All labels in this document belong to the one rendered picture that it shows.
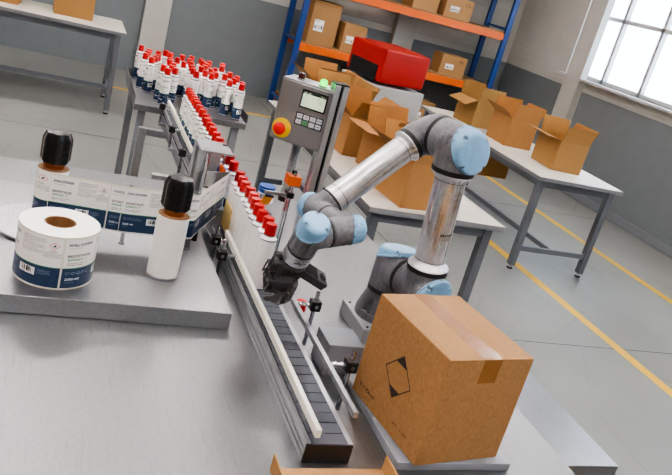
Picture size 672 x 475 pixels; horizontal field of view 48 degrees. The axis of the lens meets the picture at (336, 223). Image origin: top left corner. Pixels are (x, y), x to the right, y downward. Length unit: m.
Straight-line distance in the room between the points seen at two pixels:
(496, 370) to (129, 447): 0.79
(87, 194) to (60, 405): 0.79
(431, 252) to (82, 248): 0.91
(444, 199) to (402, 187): 1.81
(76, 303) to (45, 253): 0.15
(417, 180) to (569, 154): 2.64
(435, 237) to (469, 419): 0.54
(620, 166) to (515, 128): 2.56
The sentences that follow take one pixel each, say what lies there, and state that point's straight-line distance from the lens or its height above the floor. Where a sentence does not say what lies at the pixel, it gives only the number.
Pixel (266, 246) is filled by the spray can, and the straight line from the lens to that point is 2.18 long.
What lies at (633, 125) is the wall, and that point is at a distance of 9.00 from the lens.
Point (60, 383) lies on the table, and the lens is 1.77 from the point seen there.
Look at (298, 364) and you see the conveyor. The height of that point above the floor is 0.88.
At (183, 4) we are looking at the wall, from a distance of 9.69.
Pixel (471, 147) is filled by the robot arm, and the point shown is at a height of 1.48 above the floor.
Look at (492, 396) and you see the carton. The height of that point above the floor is 1.02.
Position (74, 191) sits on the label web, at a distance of 2.31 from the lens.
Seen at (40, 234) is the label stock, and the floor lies 1.02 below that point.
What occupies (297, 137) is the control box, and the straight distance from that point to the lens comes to 2.28.
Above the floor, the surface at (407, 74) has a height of 1.02.
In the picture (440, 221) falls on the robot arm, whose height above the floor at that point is 1.26.
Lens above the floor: 1.81
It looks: 18 degrees down
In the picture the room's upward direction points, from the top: 16 degrees clockwise
